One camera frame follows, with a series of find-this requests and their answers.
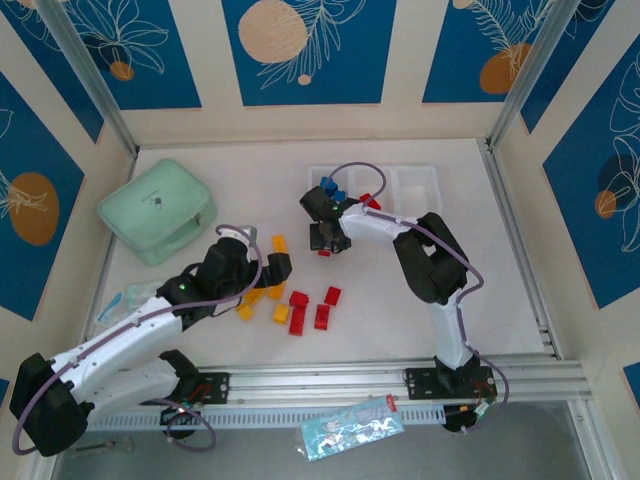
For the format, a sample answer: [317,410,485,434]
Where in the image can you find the light blue plastic piece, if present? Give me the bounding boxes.
[94,292,126,329]

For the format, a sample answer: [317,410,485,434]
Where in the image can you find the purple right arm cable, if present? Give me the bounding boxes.
[327,162,511,436]

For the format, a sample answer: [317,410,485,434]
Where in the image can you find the printed plastic package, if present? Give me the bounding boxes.
[299,393,405,464]

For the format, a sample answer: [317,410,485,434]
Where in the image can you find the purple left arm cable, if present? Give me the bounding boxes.
[9,224,264,457]

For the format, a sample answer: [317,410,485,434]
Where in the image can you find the aluminium frame post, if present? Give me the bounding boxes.
[35,0,140,157]
[485,0,587,151]

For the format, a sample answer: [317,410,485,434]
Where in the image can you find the aluminium side rail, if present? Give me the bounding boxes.
[479,138,566,360]
[79,149,140,346]

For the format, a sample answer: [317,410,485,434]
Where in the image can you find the clear plastic zip bag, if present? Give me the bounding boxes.
[122,280,164,309]

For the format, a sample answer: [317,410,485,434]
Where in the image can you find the white three-compartment container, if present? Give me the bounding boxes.
[307,164,445,231]

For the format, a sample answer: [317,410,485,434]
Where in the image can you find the white slotted cable duct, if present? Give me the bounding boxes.
[87,402,447,432]

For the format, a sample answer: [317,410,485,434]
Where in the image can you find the black connector board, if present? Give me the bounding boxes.
[442,402,496,435]
[158,401,202,442]

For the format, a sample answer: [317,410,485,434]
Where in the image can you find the mint green fabric pouch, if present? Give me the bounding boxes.
[97,158,217,266]

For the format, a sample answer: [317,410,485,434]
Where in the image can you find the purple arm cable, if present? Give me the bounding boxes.
[9,224,264,457]
[327,162,511,436]

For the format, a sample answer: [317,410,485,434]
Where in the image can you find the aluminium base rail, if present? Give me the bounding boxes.
[197,352,594,404]

